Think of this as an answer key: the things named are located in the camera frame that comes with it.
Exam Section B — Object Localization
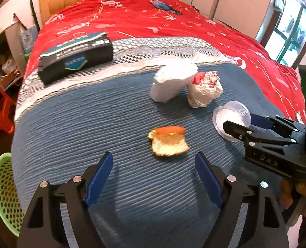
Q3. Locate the blue paper bag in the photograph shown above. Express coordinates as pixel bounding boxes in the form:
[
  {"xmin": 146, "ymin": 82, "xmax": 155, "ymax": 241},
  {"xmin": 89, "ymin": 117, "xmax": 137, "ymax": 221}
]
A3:
[{"xmin": 19, "ymin": 25, "xmax": 38, "ymax": 53}]

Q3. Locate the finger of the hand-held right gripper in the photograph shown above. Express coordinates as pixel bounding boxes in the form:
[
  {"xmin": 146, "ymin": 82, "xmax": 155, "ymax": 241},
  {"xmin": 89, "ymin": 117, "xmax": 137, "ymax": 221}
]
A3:
[
  {"xmin": 223, "ymin": 121, "xmax": 297, "ymax": 145},
  {"xmin": 250, "ymin": 114, "xmax": 306, "ymax": 136}
]

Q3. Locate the clear cup with white contents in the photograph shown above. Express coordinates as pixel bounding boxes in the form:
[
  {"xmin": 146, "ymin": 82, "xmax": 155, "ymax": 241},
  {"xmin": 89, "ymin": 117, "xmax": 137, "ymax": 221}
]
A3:
[{"xmin": 212, "ymin": 101, "xmax": 252, "ymax": 142}]

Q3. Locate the dark stick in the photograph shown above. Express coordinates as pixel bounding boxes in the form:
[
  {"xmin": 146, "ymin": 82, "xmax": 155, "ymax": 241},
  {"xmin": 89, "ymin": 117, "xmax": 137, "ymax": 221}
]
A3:
[{"xmin": 30, "ymin": 0, "xmax": 41, "ymax": 31}]

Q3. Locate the blue ribbed blanket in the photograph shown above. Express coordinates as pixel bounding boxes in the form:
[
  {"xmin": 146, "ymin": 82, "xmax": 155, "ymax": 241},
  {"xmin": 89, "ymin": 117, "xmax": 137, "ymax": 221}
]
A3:
[{"xmin": 11, "ymin": 37, "xmax": 289, "ymax": 248}]

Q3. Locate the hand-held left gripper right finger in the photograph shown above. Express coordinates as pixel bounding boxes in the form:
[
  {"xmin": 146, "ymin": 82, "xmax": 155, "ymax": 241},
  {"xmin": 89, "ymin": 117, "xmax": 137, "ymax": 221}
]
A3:
[{"xmin": 195, "ymin": 151, "xmax": 290, "ymax": 248}]

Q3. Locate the blue toy figure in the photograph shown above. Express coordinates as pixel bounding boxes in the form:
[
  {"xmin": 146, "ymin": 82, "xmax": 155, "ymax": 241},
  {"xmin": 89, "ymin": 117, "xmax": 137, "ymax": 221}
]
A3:
[{"xmin": 150, "ymin": 0, "xmax": 182, "ymax": 15}]

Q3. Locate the crumpled white paper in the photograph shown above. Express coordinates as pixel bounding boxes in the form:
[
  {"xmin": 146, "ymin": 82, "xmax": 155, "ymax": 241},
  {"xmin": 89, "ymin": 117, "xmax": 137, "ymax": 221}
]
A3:
[{"xmin": 150, "ymin": 58, "xmax": 198, "ymax": 103}]

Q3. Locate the white desk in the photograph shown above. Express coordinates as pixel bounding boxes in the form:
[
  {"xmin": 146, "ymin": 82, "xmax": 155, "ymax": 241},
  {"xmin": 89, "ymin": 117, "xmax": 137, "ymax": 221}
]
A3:
[{"xmin": 0, "ymin": 18, "xmax": 27, "ymax": 83}]

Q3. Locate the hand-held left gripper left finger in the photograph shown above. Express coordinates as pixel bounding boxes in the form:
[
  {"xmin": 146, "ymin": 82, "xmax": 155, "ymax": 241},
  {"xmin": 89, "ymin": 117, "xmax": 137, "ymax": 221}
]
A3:
[{"xmin": 17, "ymin": 151, "xmax": 114, "ymax": 248}]

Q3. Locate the orange peel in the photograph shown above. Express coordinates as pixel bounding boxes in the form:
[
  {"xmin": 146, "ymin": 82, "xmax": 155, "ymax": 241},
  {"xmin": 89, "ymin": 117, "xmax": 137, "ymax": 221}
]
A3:
[{"xmin": 148, "ymin": 126, "xmax": 190, "ymax": 157}]

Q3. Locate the black tissue box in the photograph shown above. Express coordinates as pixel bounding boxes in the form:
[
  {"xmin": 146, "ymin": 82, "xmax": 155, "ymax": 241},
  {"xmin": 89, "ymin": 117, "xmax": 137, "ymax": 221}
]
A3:
[{"xmin": 38, "ymin": 32, "xmax": 114, "ymax": 86}]

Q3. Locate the red printed blanket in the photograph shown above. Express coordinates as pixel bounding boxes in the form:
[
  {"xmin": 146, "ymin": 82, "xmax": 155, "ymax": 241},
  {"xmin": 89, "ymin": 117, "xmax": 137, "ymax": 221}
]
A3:
[{"xmin": 24, "ymin": 0, "xmax": 306, "ymax": 124}]

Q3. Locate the green plastic basket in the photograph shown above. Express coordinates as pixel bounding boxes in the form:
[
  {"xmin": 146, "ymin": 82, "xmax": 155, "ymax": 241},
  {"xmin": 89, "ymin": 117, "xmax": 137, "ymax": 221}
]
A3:
[{"xmin": 0, "ymin": 152, "xmax": 24, "ymax": 237}]

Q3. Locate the window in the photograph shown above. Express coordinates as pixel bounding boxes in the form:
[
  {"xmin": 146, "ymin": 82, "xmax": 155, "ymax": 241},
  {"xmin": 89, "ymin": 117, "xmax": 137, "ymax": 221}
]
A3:
[{"xmin": 256, "ymin": 0, "xmax": 306, "ymax": 69}]

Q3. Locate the crumpled red white wrapper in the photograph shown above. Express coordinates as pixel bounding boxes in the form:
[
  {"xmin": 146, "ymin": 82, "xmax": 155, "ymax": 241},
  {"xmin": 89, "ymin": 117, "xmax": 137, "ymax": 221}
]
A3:
[{"xmin": 187, "ymin": 71, "xmax": 223, "ymax": 108}]

